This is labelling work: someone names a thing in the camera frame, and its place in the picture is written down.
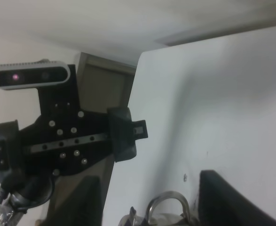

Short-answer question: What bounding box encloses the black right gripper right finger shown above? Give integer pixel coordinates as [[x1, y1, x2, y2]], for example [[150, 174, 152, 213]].
[[198, 170, 276, 226]]

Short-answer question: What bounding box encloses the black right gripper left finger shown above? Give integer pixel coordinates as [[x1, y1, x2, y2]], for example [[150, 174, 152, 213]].
[[43, 176, 103, 226]]

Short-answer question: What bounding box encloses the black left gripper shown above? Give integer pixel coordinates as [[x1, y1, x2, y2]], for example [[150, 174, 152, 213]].
[[0, 65, 148, 184]]

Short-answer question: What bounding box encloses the stainless steel teapot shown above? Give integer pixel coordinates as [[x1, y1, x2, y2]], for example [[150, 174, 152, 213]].
[[119, 191, 200, 226]]

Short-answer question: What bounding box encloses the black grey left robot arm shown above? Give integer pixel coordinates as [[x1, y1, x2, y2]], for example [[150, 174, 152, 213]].
[[0, 61, 148, 226]]

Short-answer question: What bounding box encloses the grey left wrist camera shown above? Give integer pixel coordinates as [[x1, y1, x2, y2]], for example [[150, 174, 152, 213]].
[[0, 60, 71, 90]]

